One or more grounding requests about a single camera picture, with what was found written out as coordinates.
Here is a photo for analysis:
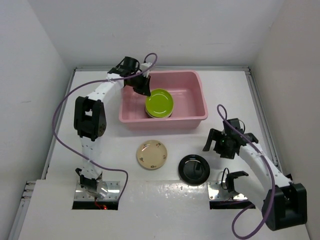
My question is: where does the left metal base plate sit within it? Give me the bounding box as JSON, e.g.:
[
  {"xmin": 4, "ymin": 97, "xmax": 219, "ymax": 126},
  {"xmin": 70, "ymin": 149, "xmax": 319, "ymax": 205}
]
[{"xmin": 73, "ymin": 181, "xmax": 120, "ymax": 202}]

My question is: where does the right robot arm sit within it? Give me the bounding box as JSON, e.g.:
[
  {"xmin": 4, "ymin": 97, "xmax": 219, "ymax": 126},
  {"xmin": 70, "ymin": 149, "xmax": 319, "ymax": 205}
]
[{"xmin": 203, "ymin": 118, "xmax": 308, "ymax": 231}]

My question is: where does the purple cable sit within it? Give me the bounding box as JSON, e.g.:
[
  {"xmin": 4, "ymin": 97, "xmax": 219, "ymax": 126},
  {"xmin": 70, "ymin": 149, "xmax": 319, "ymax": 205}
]
[
  {"xmin": 51, "ymin": 52, "xmax": 129, "ymax": 201},
  {"xmin": 216, "ymin": 104, "xmax": 276, "ymax": 240}
]

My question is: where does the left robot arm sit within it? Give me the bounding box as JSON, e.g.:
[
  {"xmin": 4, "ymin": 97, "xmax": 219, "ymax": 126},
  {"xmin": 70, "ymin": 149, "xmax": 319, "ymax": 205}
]
[{"xmin": 73, "ymin": 56, "xmax": 153, "ymax": 199}]

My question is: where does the black plate front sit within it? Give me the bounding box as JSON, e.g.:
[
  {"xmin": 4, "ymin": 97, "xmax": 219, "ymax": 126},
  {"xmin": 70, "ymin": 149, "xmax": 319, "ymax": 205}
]
[{"xmin": 178, "ymin": 154, "xmax": 211, "ymax": 186}]

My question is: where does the pink plastic bin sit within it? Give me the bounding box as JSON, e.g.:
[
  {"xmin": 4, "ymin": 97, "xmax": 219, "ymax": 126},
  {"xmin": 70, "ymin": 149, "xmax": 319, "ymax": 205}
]
[{"xmin": 118, "ymin": 70, "xmax": 208, "ymax": 131}]

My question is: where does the cream floral plate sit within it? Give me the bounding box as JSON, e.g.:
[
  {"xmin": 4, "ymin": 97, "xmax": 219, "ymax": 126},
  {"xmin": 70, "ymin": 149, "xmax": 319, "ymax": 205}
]
[{"xmin": 136, "ymin": 139, "xmax": 168, "ymax": 171}]

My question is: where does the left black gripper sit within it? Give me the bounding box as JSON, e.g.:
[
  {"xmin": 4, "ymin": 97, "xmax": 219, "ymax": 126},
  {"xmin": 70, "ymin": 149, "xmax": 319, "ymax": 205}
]
[{"xmin": 126, "ymin": 72, "xmax": 151, "ymax": 96}]

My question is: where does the metal base plate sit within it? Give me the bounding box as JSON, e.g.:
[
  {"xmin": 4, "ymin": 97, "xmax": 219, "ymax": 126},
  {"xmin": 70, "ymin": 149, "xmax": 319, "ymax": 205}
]
[
  {"xmin": 73, "ymin": 181, "xmax": 120, "ymax": 202},
  {"xmin": 207, "ymin": 180, "xmax": 247, "ymax": 202}
]

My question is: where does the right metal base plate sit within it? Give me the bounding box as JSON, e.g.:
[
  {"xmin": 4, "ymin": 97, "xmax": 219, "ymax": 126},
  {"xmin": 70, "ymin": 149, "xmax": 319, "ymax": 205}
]
[{"xmin": 207, "ymin": 180, "xmax": 247, "ymax": 202}]

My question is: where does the lime green plate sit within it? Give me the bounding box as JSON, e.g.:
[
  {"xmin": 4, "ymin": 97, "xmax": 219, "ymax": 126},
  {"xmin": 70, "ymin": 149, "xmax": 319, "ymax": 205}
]
[{"xmin": 145, "ymin": 88, "xmax": 175, "ymax": 118}]

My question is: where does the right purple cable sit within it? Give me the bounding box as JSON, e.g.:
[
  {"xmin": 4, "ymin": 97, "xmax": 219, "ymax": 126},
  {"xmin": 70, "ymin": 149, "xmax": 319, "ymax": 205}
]
[{"xmin": 216, "ymin": 104, "xmax": 276, "ymax": 240}]

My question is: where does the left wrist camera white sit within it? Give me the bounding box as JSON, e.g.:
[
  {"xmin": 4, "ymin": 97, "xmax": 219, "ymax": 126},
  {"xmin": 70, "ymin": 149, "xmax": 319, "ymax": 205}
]
[{"xmin": 139, "ymin": 62, "xmax": 153, "ymax": 74}]

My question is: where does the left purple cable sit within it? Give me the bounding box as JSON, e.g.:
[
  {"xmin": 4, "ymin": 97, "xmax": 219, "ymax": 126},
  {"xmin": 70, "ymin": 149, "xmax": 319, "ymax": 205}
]
[{"xmin": 51, "ymin": 52, "xmax": 129, "ymax": 201}]

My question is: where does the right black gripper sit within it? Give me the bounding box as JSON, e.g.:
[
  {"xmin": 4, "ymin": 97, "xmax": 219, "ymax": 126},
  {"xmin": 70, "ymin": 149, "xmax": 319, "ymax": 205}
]
[{"xmin": 202, "ymin": 128, "xmax": 234, "ymax": 160}]

